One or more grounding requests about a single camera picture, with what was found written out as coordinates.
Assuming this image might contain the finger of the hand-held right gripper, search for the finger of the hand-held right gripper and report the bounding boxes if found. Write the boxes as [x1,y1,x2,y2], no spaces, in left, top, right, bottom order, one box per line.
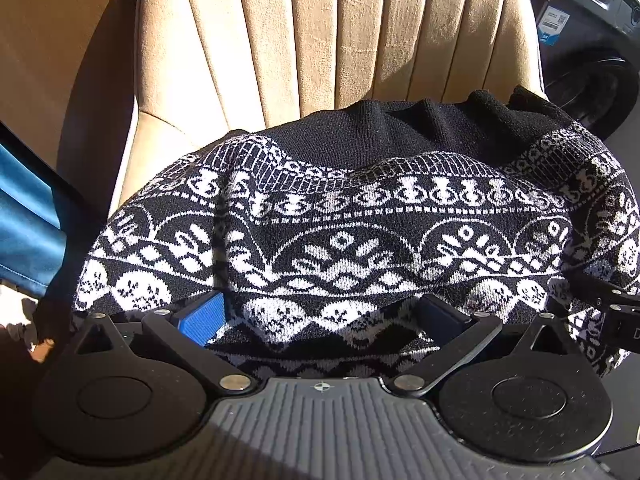
[547,276,626,317]

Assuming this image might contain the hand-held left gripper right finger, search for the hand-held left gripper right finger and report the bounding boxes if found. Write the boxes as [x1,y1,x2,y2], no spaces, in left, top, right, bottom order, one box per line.
[392,294,572,396]

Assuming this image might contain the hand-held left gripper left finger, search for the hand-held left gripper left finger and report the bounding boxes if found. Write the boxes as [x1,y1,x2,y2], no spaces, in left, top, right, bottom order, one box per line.
[70,291,253,395]

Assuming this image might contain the black and white patterned sweater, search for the black and white patterned sweater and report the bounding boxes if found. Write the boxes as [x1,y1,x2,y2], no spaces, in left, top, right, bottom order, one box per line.
[72,85,640,382]

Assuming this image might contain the blue cloth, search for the blue cloth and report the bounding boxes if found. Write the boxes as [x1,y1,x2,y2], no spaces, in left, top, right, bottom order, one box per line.
[0,142,70,297]

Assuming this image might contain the grey washing machine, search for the grey washing machine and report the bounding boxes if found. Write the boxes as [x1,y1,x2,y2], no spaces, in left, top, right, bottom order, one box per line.
[530,0,640,143]

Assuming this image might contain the beige upholstered chair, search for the beige upholstered chair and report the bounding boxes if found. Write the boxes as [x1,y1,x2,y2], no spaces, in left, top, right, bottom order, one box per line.
[56,0,550,233]

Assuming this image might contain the tan wooden cabinet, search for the tan wooden cabinet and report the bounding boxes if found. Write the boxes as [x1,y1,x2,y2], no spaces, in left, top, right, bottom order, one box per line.
[0,0,143,173]

